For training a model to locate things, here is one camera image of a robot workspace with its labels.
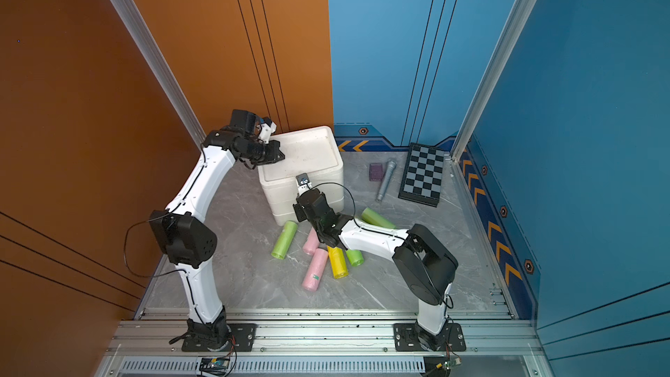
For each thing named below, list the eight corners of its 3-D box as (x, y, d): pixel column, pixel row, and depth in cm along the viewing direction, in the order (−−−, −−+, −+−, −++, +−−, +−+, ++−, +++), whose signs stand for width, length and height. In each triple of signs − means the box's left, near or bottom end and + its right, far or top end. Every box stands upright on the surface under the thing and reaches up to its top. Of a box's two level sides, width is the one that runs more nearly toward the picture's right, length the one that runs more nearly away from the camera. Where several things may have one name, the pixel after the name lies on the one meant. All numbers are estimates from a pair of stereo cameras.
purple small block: (369, 182, 113) (370, 175, 109) (368, 169, 118) (369, 162, 114) (382, 182, 113) (383, 175, 109) (380, 169, 117) (382, 162, 114)
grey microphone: (373, 199, 107) (374, 194, 104) (388, 165, 119) (389, 159, 116) (382, 202, 106) (383, 197, 103) (396, 167, 118) (397, 162, 115)
